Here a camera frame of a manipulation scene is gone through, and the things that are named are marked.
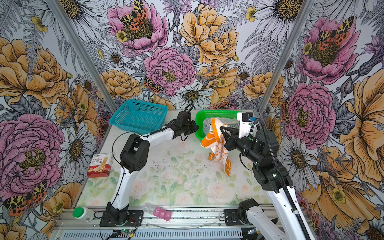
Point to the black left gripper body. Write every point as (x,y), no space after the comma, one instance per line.
(189,128)

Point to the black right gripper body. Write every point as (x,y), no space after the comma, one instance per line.
(243,145)

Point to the orange white lion towel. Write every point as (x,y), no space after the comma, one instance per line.
(215,141)

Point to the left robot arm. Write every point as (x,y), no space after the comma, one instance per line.
(134,157)

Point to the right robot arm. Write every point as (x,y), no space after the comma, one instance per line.
(275,181)

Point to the blue beige patterned towel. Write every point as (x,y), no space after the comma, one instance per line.
(208,124)

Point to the green plastic basket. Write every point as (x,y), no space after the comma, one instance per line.
(205,114)

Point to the teal plastic basket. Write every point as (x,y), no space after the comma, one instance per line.
(139,117)

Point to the pink clear pill organizer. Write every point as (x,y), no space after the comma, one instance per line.
(157,211)

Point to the red bandage box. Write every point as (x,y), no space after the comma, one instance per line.
(100,166)

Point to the white bottle green cap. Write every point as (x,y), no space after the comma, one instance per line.
(83,213)

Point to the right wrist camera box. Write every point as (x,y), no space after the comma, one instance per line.
(246,124)

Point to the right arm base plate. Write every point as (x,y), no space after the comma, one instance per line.
(232,218)

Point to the aluminium front rail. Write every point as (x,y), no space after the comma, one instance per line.
(187,223)

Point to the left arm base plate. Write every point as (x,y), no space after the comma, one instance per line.
(125,218)

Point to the aluminium frame post right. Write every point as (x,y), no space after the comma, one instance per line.
(291,41)

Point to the aluminium frame post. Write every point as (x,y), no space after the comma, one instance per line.
(71,32)
(291,41)

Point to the aluminium frame post left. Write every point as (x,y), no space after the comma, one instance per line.
(71,32)

